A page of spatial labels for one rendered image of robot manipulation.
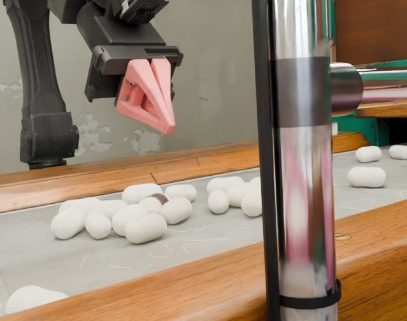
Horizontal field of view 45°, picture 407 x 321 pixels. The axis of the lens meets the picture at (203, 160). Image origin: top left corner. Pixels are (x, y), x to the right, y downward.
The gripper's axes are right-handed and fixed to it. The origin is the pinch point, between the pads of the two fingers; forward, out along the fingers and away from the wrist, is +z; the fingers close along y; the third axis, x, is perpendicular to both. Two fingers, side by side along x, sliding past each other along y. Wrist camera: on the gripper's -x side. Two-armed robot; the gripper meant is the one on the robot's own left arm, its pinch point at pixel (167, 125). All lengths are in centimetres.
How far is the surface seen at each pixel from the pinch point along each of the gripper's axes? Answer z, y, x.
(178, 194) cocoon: 7.1, -1.7, 2.3
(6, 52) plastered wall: -171, 32, 110
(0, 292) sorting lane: 16.0, -20.0, -4.0
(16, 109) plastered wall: -154, 34, 130
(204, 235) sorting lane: 15.5, -5.8, -3.6
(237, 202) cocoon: 11.7, 0.9, -1.2
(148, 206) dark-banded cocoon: 10.2, -7.2, -1.2
